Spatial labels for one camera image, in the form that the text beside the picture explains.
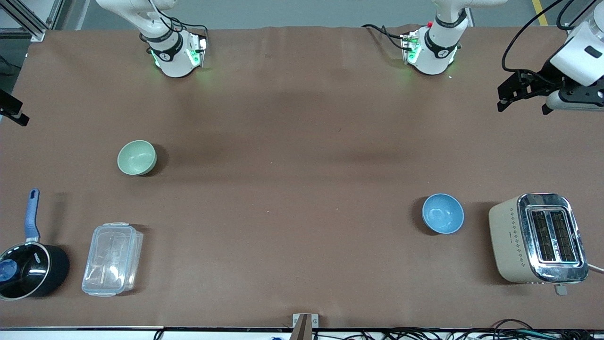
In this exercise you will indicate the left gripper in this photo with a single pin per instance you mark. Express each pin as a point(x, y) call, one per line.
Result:
point(547, 75)

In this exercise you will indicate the green bowl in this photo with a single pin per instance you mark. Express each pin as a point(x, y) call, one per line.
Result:
point(136, 157)

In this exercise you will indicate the blue bowl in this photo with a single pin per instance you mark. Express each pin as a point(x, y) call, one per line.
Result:
point(442, 213)

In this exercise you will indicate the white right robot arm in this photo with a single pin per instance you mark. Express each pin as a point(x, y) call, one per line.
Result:
point(174, 63)

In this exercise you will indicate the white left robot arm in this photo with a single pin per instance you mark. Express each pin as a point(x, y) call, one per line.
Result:
point(432, 56)

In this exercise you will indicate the grey base box green light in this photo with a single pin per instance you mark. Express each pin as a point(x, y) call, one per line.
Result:
point(409, 47)
point(196, 52)

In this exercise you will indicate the beige chrome toaster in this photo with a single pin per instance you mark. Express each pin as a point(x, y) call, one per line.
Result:
point(533, 238)

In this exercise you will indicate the glass lid blue knob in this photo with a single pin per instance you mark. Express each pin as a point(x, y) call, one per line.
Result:
point(28, 271)

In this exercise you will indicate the clear plastic food container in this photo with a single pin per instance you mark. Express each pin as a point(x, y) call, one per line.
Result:
point(112, 259)

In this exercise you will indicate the brown table mat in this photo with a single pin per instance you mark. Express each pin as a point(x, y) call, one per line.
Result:
point(302, 245)

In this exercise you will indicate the aluminium frame profile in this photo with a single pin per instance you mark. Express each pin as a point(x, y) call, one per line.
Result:
point(28, 21)

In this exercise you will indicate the grey metal bracket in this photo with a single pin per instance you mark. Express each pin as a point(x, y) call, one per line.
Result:
point(315, 320)

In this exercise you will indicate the brown wooden post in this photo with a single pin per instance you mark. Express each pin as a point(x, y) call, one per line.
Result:
point(302, 328)

